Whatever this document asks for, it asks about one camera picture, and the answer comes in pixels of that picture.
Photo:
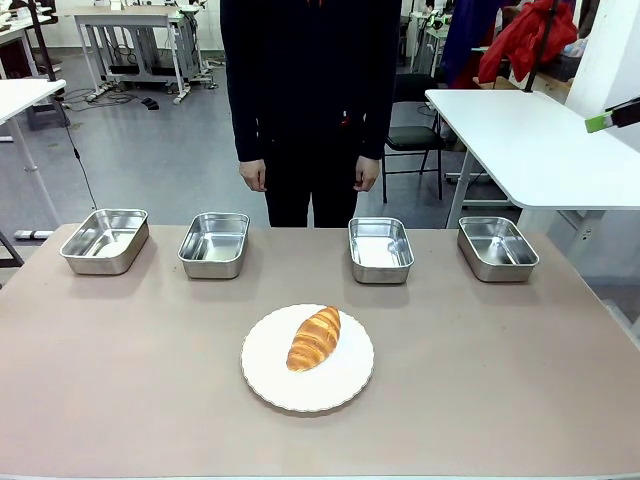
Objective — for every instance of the white power strip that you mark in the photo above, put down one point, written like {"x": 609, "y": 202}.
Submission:
{"x": 102, "y": 92}

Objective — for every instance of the steel rectangular container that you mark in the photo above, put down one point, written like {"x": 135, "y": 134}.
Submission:
{"x": 122, "y": 262}
{"x": 500, "y": 272}
{"x": 380, "y": 274}
{"x": 212, "y": 267}

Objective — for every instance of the large white side table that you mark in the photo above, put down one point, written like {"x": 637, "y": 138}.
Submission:
{"x": 530, "y": 145}

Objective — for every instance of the red jacket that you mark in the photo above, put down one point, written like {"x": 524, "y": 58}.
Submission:
{"x": 525, "y": 40}

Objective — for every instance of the person in black clothes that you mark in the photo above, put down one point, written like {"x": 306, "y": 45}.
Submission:
{"x": 310, "y": 100}

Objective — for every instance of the black stand pole clamped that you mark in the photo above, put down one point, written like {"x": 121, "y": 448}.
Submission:
{"x": 540, "y": 45}

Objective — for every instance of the black tripod stand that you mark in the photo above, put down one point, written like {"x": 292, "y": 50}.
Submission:
{"x": 42, "y": 45}

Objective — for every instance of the white scalloped plate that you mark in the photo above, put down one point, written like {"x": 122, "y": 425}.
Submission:
{"x": 280, "y": 380}

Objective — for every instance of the person's left hand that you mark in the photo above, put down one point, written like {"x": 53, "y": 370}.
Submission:
{"x": 366, "y": 174}

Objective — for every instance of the grey background workbench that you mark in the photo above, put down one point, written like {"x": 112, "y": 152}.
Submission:
{"x": 135, "y": 30}

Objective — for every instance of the person's right forearm black sleeve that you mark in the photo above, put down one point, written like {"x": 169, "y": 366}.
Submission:
{"x": 247, "y": 130}

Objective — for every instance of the golden croissant bread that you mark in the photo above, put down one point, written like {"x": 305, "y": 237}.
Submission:
{"x": 314, "y": 340}

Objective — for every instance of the person's left forearm black sleeve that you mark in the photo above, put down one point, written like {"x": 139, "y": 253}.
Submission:
{"x": 375, "y": 130}

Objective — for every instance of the grey storage basket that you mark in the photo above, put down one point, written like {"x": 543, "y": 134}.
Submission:
{"x": 567, "y": 65}

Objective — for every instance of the person's right hand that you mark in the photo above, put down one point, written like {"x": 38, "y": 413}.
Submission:
{"x": 252, "y": 175}

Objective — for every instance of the blue cloth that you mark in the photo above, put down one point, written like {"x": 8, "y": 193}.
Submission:
{"x": 465, "y": 45}

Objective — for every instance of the black folding chair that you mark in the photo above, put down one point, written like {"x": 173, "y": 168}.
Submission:
{"x": 412, "y": 137}

